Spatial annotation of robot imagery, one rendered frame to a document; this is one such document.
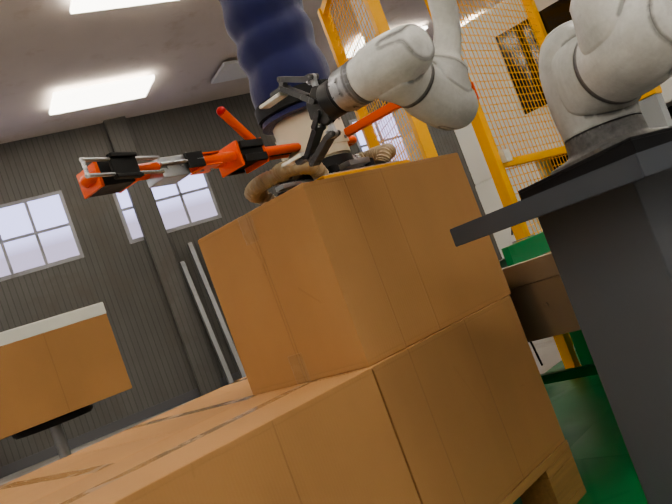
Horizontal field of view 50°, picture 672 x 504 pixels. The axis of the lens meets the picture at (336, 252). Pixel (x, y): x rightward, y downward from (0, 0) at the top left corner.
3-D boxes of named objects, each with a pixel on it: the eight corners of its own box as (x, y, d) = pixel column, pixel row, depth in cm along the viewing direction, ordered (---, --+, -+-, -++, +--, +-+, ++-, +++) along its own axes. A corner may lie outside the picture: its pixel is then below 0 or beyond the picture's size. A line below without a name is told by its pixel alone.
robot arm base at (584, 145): (695, 126, 139) (685, 99, 140) (608, 150, 131) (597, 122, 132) (630, 157, 156) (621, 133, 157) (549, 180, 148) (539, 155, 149)
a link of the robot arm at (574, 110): (616, 131, 153) (580, 36, 155) (668, 100, 135) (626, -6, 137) (549, 152, 150) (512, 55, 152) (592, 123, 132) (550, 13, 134)
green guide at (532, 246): (631, 210, 402) (625, 195, 402) (649, 204, 395) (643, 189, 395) (492, 274, 283) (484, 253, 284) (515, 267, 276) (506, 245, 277)
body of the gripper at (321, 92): (322, 73, 141) (291, 94, 147) (337, 114, 140) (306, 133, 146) (346, 72, 146) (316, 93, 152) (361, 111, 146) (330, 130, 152)
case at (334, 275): (400, 326, 217) (354, 201, 219) (512, 293, 190) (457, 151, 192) (252, 396, 174) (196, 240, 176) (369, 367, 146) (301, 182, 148)
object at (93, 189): (121, 193, 147) (113, 170, 147) (139, 180, 142) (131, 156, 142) (84, 199, 141) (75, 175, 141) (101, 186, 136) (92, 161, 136)
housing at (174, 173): (175, 184, 156) (168, 165, 156) (192, 173, 151) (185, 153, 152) (148, 189, 151) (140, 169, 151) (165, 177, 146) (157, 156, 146)
